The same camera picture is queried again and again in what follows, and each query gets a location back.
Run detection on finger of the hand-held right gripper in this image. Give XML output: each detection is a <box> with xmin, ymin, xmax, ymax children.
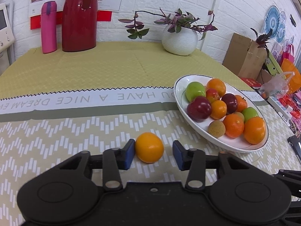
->
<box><xmin>270</xmin><ymin>169</ymin><xmax>301</xmax><ymax>196</ymax></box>

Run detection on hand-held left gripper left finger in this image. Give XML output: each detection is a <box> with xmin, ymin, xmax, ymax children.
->
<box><xmin>46</xmin><ymin>139</ymin><xmax>136</xmax><ymax>192</ymax></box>

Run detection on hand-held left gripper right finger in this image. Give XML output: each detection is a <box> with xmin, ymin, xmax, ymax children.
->
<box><xmin>172</xmin><ymin>141</ymin><xmax>262</xmax><ymax>192</ymax></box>

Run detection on large orange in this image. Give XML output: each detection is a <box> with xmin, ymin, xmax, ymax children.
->
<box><xmin>243</xmin><ymin>116</ymin><xmax>267</xmax><ymax>145</ymax></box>
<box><xmin>135</xmin><ymin>132</ymin><xmax>164</xmax><ymax>163</ymax></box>

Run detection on white plate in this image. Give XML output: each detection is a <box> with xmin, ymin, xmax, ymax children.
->
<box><xmin>173</xmin><ymin>75</ymin><xmax>269</xmax><ymax>153</ymax></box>

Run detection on small brownish yellow fruit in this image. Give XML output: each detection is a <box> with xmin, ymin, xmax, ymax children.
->
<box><xmin>208</xmin><ymin>120</ymin><xmax>226</xmax><ymax>137</ymax></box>

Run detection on dark red apple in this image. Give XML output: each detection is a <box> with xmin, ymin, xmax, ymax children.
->
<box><xmin>221</xmin><ymin>93</ymin><xmax>238</xmax><ymax>115</ymax></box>
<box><xmin>187</xmin><ymin>96</ymin><xmax>212</xmax><ymax>121</ymax></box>

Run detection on round green apple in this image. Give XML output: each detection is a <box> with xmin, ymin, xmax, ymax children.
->
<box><xmin>186</xmin><ymin>82</ymin><xmax>207</xmax><ymax>102</ymax></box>

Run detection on medium orange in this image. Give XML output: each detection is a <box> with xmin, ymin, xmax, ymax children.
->
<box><xmin>206</xmin><ymin>78</ymin><xmax>227</xmax><ymax>97</ymax></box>

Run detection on elongated green apple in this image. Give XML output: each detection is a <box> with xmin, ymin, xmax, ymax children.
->
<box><xmin>242</xmin><ymin>107</ymin><xmax>259</xmax><ymax>123</ymax></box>

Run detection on tangerine with green stem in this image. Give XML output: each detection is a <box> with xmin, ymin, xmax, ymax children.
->
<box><xmin>234</xmin><ymin>95</ymin><xmax>248</xmax><ymax>113</ymax></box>

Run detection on black smartphone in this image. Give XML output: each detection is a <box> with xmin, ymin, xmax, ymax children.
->
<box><xmin>287</xmin><ymin>135</ymin><xmax>301</xmax><ymax>158</ymax></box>

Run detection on red patterned packets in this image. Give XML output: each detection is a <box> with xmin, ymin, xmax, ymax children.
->
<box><xmin>280</xmin><ymin>93</ymin><xmax>301</xmax><ymax>132</ymax></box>

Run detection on clear plastic bag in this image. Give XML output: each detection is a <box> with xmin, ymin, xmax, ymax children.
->
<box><xmin>260</xmin><ymin>72</ymin><xmax>295</xmax><ymax>98</ymax></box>

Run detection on flat red box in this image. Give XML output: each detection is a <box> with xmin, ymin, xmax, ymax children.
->
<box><xmin>240</xmin><ymin>77</ymin><xmax>262</xmax><ymax>88</ymax></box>

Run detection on orange bag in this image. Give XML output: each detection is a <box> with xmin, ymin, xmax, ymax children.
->
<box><xmin>281</xmin><ymin>58</ymin><xmax>301</xmax><ymax>95</ymax></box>

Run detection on small cardboard box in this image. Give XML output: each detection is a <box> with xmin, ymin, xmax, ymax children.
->
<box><xmin>256</xmin><ymin>68</ymin><xmax>273</xmax><ymax>84</ymax></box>

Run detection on purple plant in white pot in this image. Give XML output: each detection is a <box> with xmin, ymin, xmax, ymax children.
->
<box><xmin>118</xmin><ymin>8</ymin><xmax>219</xmax><ymax>56</ymax></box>

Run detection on green yellow box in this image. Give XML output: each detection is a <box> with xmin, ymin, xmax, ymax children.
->
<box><xmin>265</xmin><ymin>52</ymin><xmax>283</xmax><ymax>76</ymax></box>

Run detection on large cardboard box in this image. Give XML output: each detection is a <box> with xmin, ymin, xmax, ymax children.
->
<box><xmin>222</xmin><ymin>33</ymin><xmax>268</xmax><ymax>79</ymax></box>

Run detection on pink gift bag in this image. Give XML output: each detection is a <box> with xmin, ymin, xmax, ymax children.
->
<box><xmin>282</xmin><ymin>44</ymin><xmax>295</xmax><ymax>63</ymax></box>

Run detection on red thermos jug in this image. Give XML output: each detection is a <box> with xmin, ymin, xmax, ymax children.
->
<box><xmin>62</xmin><ymin>0</ymin><xmax>99</xmax><ymax>53</ymax></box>

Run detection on dark purple plant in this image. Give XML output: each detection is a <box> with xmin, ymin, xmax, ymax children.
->
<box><xmin>250</xmin><ymin>27</ymin><xmax>273</xmax><ymax>58</ymax></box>

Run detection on pink bottle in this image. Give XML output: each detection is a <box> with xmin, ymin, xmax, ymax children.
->
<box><xmin>41</xmin><ymin>1</ymin><xmax>57</xmax><ymax>54</ymax></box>

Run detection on white dispenser with screen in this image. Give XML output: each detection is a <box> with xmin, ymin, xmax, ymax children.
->
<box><xmin>0</xmin><ymin>0</ymin><xmax>16</xmax><ymax>76</ymax></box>

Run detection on white wall conduit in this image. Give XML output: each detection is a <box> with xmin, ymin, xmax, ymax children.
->
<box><xmin>200</xmin><ymin>0</ymin><xmax>221</xmax><ymax>51</ymax></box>

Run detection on medium blue wall plate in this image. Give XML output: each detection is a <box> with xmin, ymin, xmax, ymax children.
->
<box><xmin>276</xmin><ymin>22</ymin><xmax>286</xmax><ymax>43</ymax></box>

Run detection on large blue wall plate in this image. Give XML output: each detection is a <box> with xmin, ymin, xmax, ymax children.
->
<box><xmin>265</xmin><ymin>6</ymin><xmax>281</xmax><ymax>36</ymax></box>

